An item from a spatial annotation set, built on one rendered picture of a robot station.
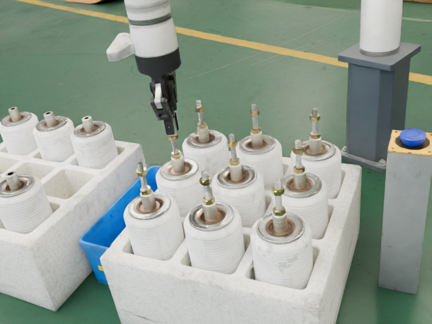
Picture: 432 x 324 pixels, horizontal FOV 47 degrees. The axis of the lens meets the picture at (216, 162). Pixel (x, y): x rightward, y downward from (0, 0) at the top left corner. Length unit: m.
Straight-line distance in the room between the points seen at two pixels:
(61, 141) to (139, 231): 0.45
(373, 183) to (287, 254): 0.60
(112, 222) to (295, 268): 0.50
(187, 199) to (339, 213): 0.28
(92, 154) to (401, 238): 0.68
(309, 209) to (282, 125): 0.77
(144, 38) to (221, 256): 0.37
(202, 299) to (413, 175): 0.40
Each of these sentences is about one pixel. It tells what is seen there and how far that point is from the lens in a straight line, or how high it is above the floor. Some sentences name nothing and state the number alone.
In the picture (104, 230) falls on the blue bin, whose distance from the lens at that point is 1.12.
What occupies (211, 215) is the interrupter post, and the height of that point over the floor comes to 0.26.
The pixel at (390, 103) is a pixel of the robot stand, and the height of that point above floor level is 0.19.
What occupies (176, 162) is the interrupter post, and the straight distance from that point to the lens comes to 0.93.
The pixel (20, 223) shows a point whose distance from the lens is 1.05.
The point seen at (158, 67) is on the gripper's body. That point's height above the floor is 0.47.
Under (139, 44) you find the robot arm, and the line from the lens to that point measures 0.82.
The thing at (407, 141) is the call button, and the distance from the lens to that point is 0.86.
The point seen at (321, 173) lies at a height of 0.23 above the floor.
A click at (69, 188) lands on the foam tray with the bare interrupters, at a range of 1.24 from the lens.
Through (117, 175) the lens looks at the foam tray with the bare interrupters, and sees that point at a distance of 1.17.
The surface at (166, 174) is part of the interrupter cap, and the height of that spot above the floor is 0.25.
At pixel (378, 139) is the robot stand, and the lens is 1.33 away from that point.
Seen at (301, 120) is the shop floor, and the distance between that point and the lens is 1.62.
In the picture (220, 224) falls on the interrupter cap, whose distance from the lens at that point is 0.80.
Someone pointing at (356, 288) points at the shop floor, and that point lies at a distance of 1.04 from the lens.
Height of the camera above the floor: 0.76
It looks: 32 degrees down
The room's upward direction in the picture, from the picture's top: 8 degrees counter-clockwise
